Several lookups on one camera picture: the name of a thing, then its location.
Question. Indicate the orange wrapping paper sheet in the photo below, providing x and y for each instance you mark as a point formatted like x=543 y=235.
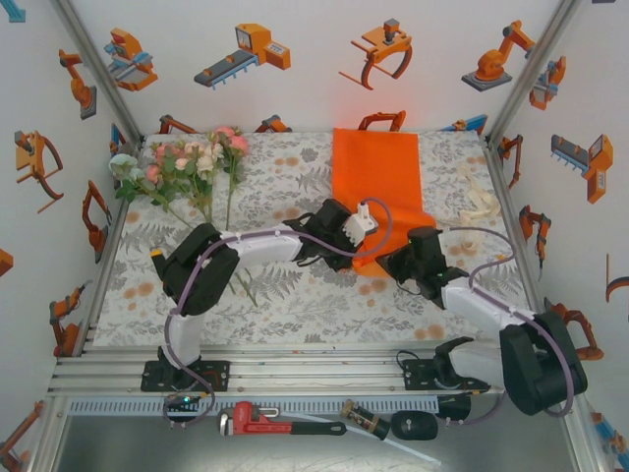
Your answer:
x=376 y=167

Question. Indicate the cream ribbon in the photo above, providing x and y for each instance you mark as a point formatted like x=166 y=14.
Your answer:
x=484 y=201

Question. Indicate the pink rose stem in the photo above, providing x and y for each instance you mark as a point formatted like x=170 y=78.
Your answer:
x=236 y=142

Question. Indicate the pink cream rose spray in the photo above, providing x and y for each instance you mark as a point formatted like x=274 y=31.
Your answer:
x=194 y=162

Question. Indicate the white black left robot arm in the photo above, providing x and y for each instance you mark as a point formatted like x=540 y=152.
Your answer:
x=265 y=246

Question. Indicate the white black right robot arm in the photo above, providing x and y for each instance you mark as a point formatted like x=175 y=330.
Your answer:
x=486 y=307

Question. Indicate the grey floral tablecloth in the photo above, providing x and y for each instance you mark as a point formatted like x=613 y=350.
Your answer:
x=295 y=162

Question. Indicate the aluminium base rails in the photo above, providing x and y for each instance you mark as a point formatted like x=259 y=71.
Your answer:
x=319 y=381

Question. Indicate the black round connector cap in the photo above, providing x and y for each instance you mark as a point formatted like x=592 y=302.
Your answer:
x=454 y=408

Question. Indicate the black brass cylinder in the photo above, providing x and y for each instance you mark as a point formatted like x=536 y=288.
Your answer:
x=366 y=419

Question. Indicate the black computer mouse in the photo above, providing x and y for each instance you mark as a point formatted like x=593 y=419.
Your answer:
x=415 y=425

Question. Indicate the white plastic strip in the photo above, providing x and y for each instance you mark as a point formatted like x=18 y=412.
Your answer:
x=393 y=444

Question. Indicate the red pipe wrench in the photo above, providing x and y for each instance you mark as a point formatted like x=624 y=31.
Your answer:
x=250 y=418

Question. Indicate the small circuit board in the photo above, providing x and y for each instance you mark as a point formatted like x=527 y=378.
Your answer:
x=184 y=400

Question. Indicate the grey metal shelf plate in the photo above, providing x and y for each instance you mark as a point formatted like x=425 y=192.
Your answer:
x=147 y=447

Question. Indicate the aluminium side rail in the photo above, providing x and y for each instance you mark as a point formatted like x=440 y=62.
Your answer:
x=510 y=221
x=119 y=216

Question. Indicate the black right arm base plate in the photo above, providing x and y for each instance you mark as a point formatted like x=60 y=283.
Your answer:
x=413 y=376

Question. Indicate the claw gripper wall sticker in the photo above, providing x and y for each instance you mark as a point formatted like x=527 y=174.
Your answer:
x=34 y=152
x=388 y=41

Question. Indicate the conveyor belt wall sticker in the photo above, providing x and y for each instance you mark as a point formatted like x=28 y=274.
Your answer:
x=597 y=167
x=255 y=44

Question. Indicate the milling machine wall sticker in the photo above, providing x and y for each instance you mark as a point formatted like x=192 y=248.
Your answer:
x=545 y=93
x=130 y=59

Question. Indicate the aluminium frame post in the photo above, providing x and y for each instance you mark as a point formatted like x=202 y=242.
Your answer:
x=525 y=74
x=100 y=74

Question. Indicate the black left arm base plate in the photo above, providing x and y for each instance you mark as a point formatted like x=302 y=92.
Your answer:
x=147 y=381

